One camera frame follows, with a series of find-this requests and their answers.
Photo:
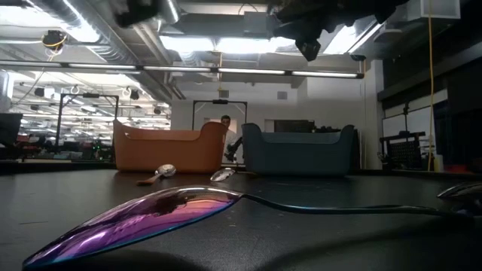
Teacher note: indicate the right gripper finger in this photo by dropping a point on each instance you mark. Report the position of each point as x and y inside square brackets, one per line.
[309, 49]

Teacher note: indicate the angled ceiling light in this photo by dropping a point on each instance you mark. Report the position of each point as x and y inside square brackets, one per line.
[350, 37]

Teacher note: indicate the long linear ceiling light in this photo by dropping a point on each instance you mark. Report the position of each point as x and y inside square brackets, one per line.
[101, 66]

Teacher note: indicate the bright ceiling light panel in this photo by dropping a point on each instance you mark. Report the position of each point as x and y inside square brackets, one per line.
[196, 44]

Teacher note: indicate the white ceiling box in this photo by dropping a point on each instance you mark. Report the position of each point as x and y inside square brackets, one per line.
[440, 9]

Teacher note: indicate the large blue-grey plastic bin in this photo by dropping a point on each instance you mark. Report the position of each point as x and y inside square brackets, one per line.
[301, 158]

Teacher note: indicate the person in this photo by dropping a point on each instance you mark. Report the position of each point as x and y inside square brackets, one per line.
[225, 121]

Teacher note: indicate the person's handheld black device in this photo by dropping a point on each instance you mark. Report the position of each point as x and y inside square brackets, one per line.
[232, 148]

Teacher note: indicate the black pegboard cart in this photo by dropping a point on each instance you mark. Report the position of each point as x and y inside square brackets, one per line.
[404, 152]

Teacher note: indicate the large orange plastic bin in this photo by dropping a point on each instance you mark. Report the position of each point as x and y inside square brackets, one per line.
[169, 154]

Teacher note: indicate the dark computer monitor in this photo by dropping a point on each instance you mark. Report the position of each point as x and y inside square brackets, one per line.
[10, 130]

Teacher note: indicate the black table mat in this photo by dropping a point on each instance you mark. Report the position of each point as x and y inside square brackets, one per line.
[339, 244]

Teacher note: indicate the iridescent rainbow spoon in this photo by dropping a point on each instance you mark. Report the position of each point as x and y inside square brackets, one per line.
[124, 226]

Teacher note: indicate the silver ventilation duct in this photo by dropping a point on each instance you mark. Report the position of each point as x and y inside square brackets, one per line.
[113, 54]
[150, 45]

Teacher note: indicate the black ceiling camera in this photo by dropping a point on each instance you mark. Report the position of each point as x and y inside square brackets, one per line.
[357, 57]

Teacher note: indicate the grey wall vent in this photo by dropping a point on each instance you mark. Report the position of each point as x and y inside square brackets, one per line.
[282, 95]
[223, 94]

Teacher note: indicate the dark wall screen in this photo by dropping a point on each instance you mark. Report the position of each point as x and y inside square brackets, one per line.
[293, 126]

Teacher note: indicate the black gantry frame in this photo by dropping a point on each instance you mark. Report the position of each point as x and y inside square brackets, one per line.
[59, 124]

